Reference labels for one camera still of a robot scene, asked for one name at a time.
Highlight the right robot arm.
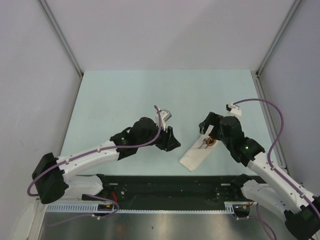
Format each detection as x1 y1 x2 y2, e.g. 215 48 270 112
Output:
199 112 320 240

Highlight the silver metal fork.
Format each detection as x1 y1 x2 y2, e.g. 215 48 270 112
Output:
199 136 215 149

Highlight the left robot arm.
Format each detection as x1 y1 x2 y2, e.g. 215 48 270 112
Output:
27 117 181 204

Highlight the left aluminium corner post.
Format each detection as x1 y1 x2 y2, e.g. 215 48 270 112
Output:
37 0 84 77

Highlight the white slotted cable duct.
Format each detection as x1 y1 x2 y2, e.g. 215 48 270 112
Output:
46 201 235 216

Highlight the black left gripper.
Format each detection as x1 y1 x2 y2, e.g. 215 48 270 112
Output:
137 121 180 152

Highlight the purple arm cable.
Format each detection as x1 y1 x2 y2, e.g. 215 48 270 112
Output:
231 98 320 240
26 104 166 227

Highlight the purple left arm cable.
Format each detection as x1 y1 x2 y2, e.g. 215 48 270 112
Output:
26 104 166 227

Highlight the right aluminium corner post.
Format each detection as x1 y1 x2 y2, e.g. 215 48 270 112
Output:
254 0 302 76

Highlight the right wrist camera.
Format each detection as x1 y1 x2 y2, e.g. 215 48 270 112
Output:
226 103 242 120

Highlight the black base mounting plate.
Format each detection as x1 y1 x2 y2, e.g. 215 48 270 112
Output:
96 174 264 206

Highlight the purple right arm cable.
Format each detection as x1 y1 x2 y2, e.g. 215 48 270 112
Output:
231 98 320 240

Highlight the aluminium corner post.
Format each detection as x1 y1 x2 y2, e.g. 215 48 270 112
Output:
37 0 84 77
254 0 302 76

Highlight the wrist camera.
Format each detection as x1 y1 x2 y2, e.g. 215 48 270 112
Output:
154 108 172 131
226 103 242 120

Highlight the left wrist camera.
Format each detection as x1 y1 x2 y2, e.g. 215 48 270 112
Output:
154 108 172 131

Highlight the white cloth napkin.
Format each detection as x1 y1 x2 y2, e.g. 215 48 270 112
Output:
179 134 219 172

